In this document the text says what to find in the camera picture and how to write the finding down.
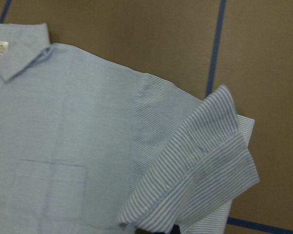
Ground light blue striped shirt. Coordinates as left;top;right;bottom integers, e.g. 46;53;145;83
0;24;259;234

